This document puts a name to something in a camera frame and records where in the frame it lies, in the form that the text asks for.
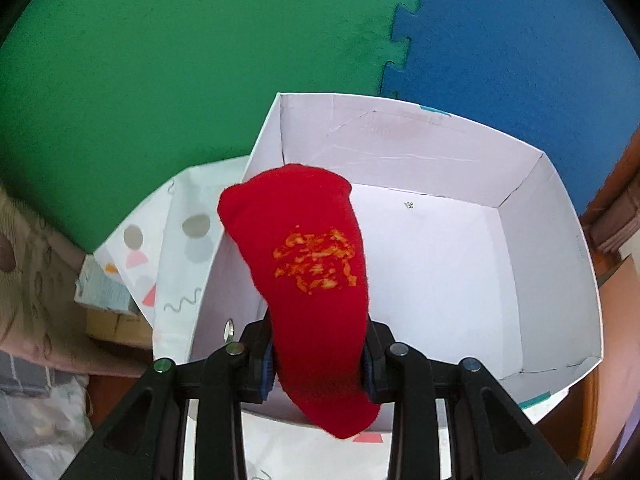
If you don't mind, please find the beige patterned cloth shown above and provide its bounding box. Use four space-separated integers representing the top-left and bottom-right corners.
0 180 151 378

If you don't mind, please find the brown wooden furniture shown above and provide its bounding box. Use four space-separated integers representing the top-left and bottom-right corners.
578 125 640 256

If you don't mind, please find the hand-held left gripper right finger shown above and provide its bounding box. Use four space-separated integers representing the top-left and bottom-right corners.
360 316 573 480

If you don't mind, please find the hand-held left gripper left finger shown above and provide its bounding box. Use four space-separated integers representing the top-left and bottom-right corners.
60 316 277 480

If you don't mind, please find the blue foam mat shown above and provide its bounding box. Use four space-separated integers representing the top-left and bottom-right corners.
382 0 640 218

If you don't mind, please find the white crumpled fabric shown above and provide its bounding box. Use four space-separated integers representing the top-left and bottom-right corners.
0 375 96 463

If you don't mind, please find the brown cardboard box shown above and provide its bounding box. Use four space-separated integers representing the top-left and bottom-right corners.
85 307 153 351

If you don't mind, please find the green foam mat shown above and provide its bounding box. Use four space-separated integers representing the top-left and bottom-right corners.
0 0 426 256

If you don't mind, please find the grey checked cloth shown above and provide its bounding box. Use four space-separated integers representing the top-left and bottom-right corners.
0 350 57 397

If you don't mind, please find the small cardboard box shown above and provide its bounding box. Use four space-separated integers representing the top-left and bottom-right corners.
75 255 143 317

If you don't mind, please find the white cardboard box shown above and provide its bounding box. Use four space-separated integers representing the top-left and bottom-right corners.
189 92 604 423

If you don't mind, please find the red sock with orange print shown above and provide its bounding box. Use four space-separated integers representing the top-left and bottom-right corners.
216 162 383 439

